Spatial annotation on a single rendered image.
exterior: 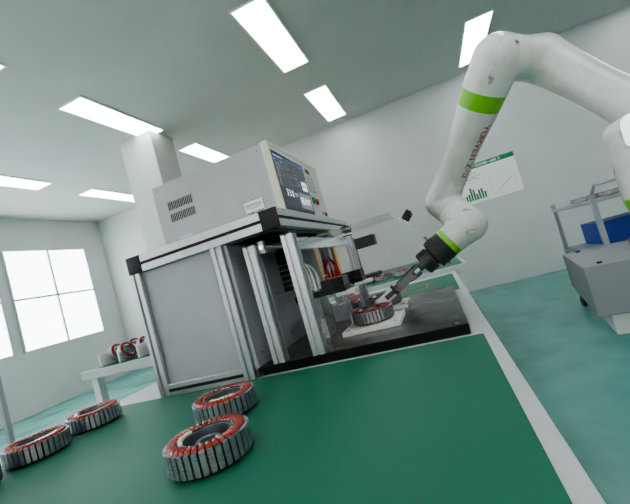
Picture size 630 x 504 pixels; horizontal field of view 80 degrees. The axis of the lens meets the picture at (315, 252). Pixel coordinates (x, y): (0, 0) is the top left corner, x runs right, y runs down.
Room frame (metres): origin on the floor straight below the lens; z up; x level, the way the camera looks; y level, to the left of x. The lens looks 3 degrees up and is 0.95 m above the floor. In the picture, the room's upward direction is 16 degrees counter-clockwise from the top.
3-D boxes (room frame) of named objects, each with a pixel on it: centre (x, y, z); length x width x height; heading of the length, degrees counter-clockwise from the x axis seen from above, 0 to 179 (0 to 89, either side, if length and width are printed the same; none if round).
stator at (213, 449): (0.50, 0.20, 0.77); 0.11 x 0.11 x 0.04
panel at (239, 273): (1.19, 0.10, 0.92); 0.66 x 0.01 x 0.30; 162
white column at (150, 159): (4.95, 1.79, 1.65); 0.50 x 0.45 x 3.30; 72
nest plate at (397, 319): (1.00, -0.10, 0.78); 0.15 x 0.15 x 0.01; 72
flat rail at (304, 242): (1.15, -0.04, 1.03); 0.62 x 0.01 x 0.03; 162
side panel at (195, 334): (0.93, 0.34, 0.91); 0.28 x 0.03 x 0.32; 72
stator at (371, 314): (1.00, -0.10, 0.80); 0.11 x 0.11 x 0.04
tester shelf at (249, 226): (1.21, 0.17, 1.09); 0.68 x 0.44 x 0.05; 162
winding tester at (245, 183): (1.23, 0.16, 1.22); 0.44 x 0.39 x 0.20; 162
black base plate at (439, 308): (1.12, -0.13, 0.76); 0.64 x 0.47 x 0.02; 162
